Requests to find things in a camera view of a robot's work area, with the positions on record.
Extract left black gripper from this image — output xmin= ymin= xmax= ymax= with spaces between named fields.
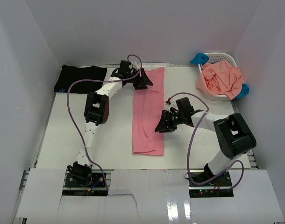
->
xmin=127 ymin=68 xmax=153 ymax=90

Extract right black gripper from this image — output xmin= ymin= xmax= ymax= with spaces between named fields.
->
xmin=155 ymin=110 xmax=184 ymax=133

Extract pink t shirt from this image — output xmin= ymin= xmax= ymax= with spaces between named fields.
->
xmin=132 ymin=67 xmax=165 ymax=156

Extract black t shirt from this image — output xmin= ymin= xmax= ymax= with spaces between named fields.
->
xmin=53 ymin=65 xmax=107 ymax=94

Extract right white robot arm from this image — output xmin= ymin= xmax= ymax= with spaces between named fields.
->
xmin=155 ymin=97 xmax=257 ymax=186

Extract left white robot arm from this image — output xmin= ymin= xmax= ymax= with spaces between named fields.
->
xmin=66 ymin=60 xmax=153 ymax=186

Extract white paper sheets at back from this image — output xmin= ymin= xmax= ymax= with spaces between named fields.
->
xmin=102 ymin=62 xmax=171 ymax=69

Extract blue t shirt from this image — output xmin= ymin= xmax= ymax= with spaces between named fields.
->
xmin=190 ymin=53 xmax=249 ymax=99

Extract salmon orange t shirt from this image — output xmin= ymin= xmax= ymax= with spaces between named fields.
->
xmin=196 ymin=60 xmax=244 ymax=100

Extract white perforated laundry basket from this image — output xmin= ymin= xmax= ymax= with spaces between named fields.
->
xmin=205 ymin=52 xmax=237 ymax=101

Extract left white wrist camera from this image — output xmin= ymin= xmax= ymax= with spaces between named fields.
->
xmin=132 ymin=60 xmax=141 ymax=70

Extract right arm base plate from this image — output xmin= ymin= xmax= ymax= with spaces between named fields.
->
xmin=185 ymin=171 xmax=234 ymax=198

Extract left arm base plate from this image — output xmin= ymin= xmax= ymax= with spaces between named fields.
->
xmin=62 ymin=171 xmax=108 ymax=196

